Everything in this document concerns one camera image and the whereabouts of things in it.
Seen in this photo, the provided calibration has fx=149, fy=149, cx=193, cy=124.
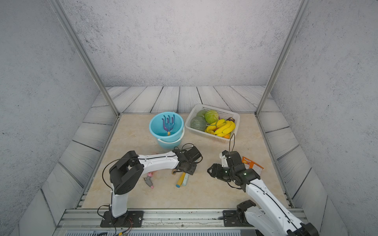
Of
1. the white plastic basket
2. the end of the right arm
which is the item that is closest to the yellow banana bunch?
the white plastic basket

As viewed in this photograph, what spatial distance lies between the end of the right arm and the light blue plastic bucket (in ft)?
0.92

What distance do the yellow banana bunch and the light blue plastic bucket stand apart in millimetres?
195

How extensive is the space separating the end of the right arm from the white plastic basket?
0.22 metres

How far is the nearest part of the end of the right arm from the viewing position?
0.56 meters

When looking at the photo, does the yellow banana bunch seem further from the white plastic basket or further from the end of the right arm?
the end of the right arm

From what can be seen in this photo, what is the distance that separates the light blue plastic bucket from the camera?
88 centimetres

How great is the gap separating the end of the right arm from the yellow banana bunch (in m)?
0.22

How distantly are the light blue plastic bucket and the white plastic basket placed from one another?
0.08 meters

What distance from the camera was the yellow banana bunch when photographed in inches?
38.6

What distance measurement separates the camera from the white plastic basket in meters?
0.98
